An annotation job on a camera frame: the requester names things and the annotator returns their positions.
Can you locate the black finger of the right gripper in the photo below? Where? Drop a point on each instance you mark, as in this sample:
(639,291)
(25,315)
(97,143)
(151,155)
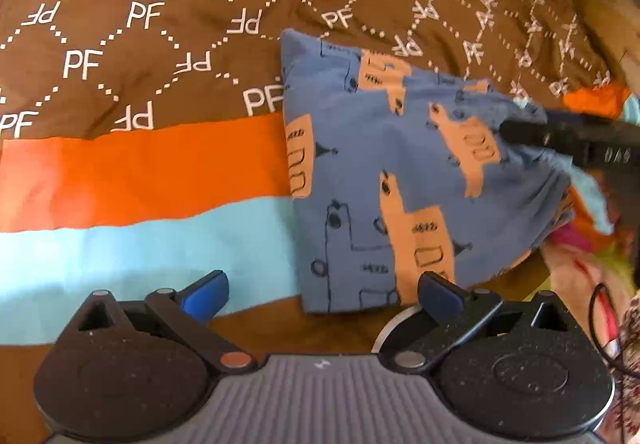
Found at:
(571,131)

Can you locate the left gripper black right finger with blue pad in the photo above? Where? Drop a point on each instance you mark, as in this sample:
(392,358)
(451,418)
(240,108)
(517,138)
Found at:
(445,317)

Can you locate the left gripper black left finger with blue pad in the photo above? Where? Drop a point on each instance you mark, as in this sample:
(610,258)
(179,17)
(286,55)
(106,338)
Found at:
(185,314)

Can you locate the blue pants orange pattern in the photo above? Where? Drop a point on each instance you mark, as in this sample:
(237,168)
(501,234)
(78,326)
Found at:
(395,171)

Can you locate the orange blue striped blanket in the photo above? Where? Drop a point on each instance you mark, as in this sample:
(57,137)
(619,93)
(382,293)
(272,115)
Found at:
(140,209)

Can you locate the colourful clothes pile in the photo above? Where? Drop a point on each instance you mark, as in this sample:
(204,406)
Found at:
(581,250)

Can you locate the brown PF patterned blanket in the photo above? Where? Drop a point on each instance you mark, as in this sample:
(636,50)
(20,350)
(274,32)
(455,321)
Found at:
(85,68)

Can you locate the wooden bed frame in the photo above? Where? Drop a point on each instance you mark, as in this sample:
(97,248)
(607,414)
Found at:
(614,24)

